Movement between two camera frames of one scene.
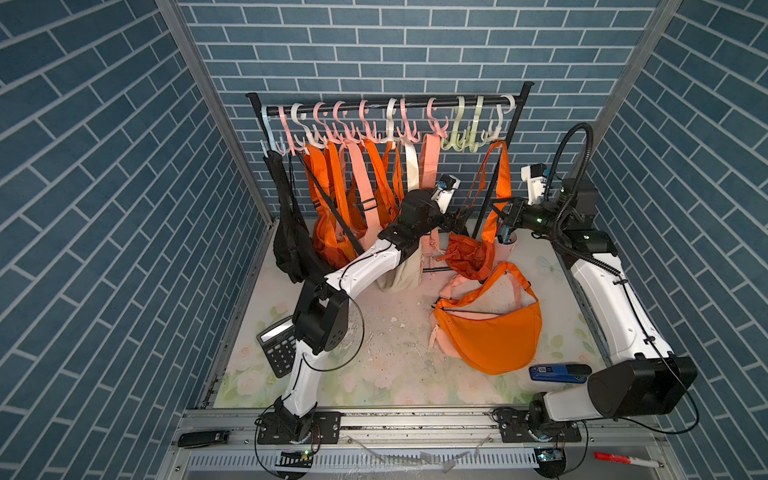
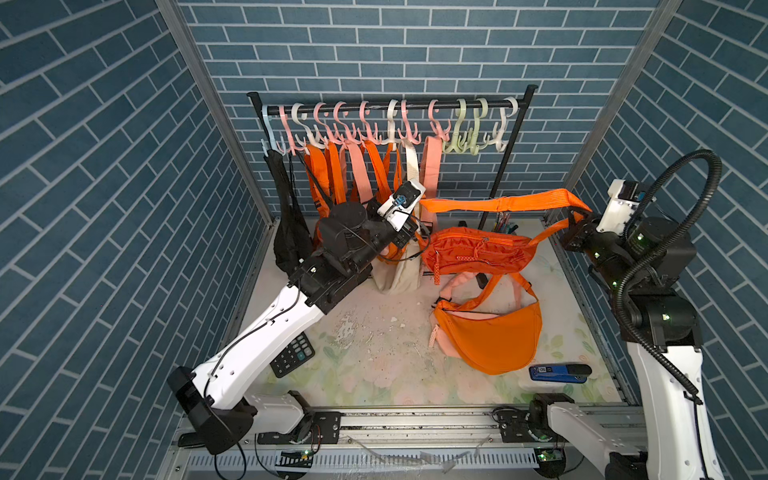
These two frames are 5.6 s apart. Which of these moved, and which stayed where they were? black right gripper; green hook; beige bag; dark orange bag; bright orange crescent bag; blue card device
Moved: dark orange bag; black right gripper
Stayed: beige bag; blue card device; bright orange crescent bag; green hook
